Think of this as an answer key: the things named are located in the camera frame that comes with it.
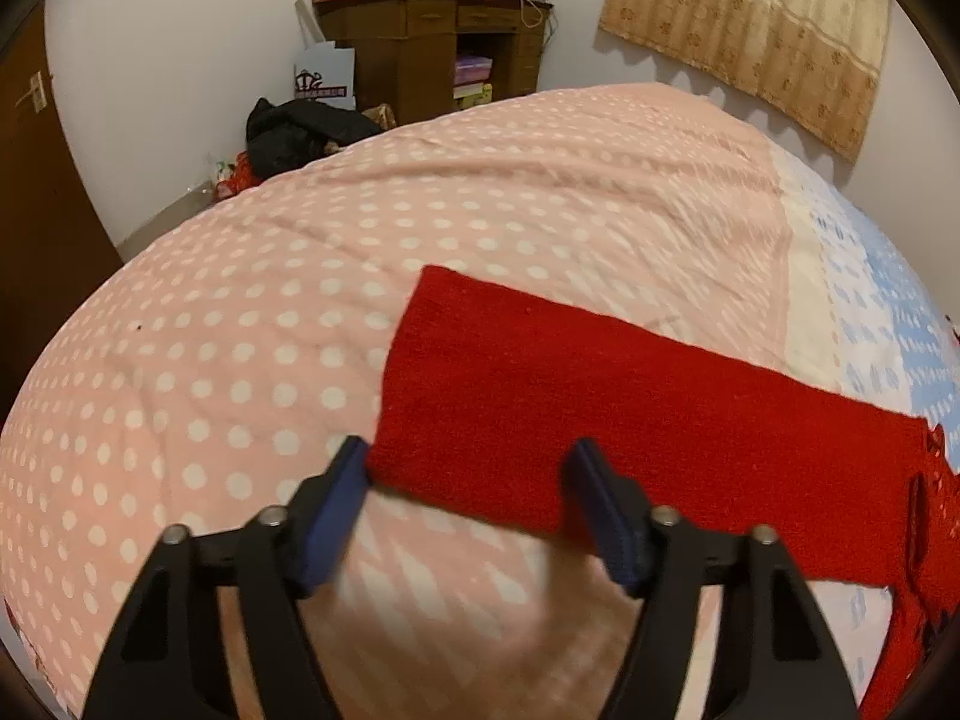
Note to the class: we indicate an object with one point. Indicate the white paper bag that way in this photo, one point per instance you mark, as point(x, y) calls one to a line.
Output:
point(324, 75)

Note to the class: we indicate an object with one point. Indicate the red plastic bag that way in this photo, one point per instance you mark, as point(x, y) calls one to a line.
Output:
point(241, 178)

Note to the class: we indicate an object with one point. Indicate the pile of black clothes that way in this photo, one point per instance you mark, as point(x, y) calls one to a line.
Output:
point(300, 135)

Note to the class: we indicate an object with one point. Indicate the pink box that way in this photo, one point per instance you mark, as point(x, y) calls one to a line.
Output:
point(472, 69)

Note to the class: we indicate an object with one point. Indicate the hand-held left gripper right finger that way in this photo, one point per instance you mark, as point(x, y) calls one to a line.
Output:
point(607, 517)

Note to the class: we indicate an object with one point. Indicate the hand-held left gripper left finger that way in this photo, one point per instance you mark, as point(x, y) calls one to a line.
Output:
point(334, 517)

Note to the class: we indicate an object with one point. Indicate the polka dot blanket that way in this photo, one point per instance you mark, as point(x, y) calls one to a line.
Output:
point(300, 277)

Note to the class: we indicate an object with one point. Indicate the beige patterned curtain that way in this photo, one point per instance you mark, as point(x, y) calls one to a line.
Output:
point(750, 15)

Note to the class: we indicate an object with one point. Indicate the dark wooden desk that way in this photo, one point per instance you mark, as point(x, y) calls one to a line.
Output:
point(390, 52)

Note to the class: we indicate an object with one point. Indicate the brown wooden door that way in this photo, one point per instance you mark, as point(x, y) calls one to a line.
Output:
point(37, 202)

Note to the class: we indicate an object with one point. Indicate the red knit sweater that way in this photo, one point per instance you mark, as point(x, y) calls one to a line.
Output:
point(600, 405)

